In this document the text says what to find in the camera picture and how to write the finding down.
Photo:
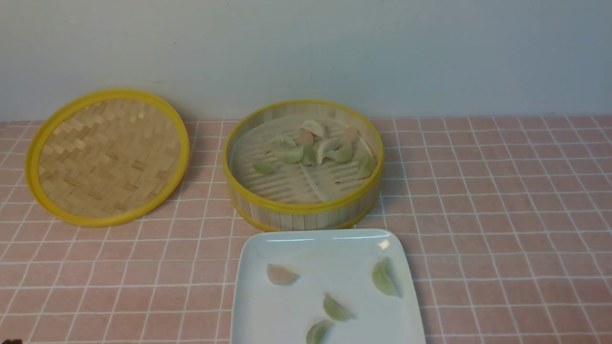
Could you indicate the white square plate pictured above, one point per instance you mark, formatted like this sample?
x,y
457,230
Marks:
x,y
336,261

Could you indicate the pink dumpling on plate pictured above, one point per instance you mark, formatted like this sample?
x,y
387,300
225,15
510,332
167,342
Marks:
x,y
279,275

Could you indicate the green dumpling plate right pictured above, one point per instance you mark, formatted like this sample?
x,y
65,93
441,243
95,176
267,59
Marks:
x,y
382,278

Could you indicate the green dumpling plate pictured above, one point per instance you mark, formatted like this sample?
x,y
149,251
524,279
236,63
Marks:
x,y
318,332
335,310
382,278

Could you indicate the green dumpling plate middle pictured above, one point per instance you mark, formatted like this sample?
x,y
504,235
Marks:
x,y
335,310

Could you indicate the green dumpling plate bottom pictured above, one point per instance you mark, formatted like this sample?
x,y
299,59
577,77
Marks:
x,y
318,332

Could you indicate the bamboo steamer basket yellow rim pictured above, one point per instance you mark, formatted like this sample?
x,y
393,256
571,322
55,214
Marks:
x,y
301,196

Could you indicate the green dumpling steamer centre-left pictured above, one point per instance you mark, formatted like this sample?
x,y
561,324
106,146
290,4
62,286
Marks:
x,y
290,155

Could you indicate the white green dumpling steamer centre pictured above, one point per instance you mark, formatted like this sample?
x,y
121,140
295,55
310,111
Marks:
x,y
337,150

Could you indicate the small green dumpling left steamer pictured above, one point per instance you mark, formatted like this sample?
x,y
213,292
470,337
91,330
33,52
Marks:
x,y
264,168

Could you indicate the white dumpling steamer top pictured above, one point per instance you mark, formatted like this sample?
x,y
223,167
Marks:
x,y
316,128

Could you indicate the pale pink dumpling steamer right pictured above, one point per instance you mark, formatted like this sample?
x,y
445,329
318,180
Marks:
x,y
350,136

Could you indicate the green dumpling steamer right edge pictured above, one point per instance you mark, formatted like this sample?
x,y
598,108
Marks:
x,y
367,164

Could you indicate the pink checkered tablecloth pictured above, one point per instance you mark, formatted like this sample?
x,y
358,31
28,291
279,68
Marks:
x,y
506,223

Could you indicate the bamboo steamer lid yellow rim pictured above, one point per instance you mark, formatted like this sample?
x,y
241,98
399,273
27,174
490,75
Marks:
x,y
107,158

